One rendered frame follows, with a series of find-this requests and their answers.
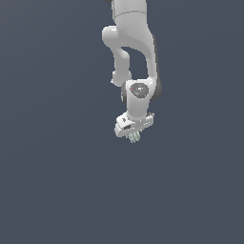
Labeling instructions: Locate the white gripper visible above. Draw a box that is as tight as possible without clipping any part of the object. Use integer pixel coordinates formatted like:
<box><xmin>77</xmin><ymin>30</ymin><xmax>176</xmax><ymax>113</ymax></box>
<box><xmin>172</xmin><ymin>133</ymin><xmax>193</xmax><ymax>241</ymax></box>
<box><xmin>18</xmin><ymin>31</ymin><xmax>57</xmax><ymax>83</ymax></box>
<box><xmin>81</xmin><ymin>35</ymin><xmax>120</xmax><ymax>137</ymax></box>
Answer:
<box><xmin>113</xmin><ymin>111</ymin><xmax>155</xmax><ymax>138</ymax></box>

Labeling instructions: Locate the small pale green object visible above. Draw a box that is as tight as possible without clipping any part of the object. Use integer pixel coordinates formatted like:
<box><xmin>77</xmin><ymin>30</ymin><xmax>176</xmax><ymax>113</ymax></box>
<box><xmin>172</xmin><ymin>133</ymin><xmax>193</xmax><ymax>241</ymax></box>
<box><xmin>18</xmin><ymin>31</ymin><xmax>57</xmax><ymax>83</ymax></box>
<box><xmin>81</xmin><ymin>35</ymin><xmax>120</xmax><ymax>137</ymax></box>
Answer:
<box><xmin>128</xmin><ymin>131</ymin><xmax>141</xmax><ymax>144</ymax></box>

